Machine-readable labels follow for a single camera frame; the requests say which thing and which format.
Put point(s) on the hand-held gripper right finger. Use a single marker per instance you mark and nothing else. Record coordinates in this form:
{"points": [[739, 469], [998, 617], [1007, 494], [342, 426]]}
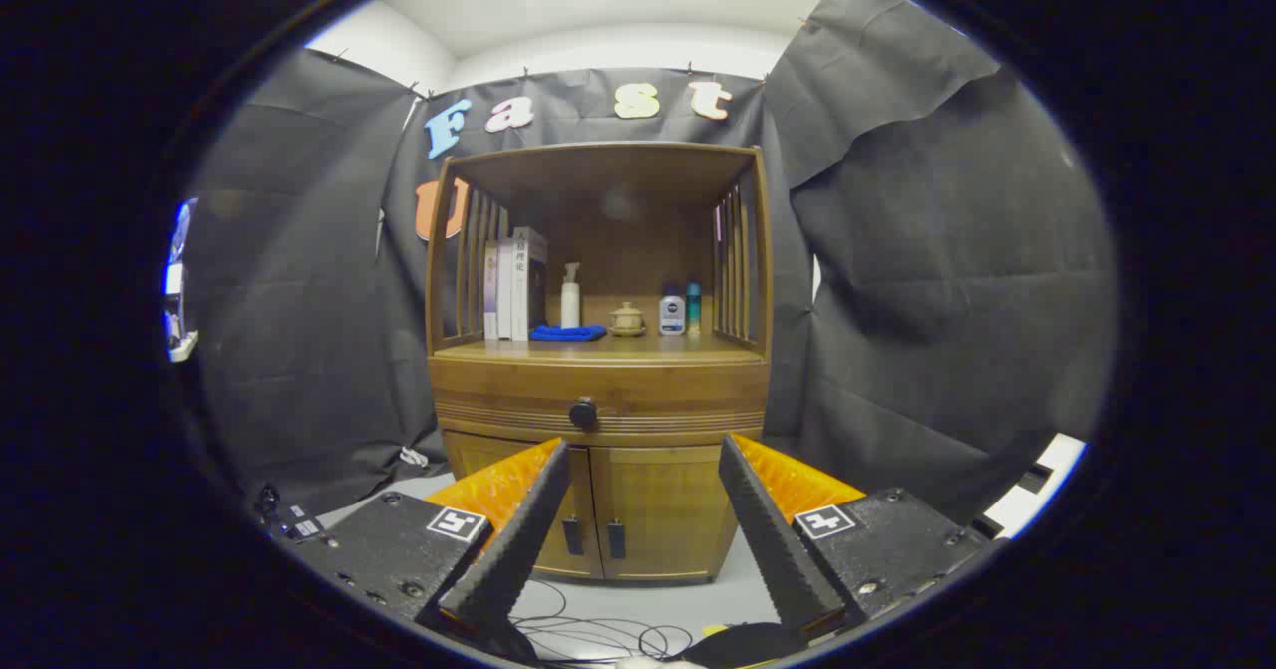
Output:
{"points": [[773, 539]]}

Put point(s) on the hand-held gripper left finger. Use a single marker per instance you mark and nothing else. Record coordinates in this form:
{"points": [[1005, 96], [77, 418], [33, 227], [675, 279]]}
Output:
{"points": [[518, 549]]}

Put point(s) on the wooden drawer with black knob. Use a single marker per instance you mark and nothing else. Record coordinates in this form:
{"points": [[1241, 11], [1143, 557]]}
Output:
{"points": [[658, 390]]}

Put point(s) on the wooden cabinet door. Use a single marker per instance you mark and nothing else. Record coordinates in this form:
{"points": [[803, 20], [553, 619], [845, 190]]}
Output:
{"points": [[478, 455], [658, 509]]}

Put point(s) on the wooden countertop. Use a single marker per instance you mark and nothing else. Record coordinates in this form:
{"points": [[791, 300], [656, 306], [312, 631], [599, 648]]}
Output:
{"points": [[648, 347]]}

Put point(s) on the wooden cabinet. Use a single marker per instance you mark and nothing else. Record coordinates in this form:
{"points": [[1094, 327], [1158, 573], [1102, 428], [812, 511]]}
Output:
{"points": [[598, 166]]}

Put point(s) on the yellow floor tape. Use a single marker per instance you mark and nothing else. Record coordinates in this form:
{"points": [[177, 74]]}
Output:
{"points": [[716, 630]]}

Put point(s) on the black device with stickers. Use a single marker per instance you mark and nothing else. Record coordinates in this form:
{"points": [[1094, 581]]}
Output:
{"points": [[299, 524]]}

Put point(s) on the blue folded cloth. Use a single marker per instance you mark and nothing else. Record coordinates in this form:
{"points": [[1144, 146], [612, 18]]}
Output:
{"points": [[568, 333]]}

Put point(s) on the white bottle with blue cap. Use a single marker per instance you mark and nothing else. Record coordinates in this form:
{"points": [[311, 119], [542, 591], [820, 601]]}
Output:
{"points": [[672, 315]]}

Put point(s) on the teal bottle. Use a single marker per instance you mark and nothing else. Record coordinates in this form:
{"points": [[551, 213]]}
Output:
{"points": [[693, 305]]}

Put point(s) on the white pump bottle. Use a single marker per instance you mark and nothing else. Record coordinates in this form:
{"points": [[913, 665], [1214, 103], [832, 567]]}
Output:
{"points": [[570, 305]]}

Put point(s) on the beige ceramic lidded cup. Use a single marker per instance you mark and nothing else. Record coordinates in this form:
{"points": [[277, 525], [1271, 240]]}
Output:
{"points": [[627, 320]]}

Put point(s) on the thin white book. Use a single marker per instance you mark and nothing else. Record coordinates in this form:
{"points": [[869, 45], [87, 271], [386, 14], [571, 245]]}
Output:
{"points": [[504, 295]]}

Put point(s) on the thin purple book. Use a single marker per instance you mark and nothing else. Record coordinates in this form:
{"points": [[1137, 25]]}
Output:
{"points": [[490, 295]]}

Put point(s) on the thick white and black book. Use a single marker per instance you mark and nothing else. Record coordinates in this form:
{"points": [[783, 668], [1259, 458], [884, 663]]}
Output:
{"points": [[526, 290]]}

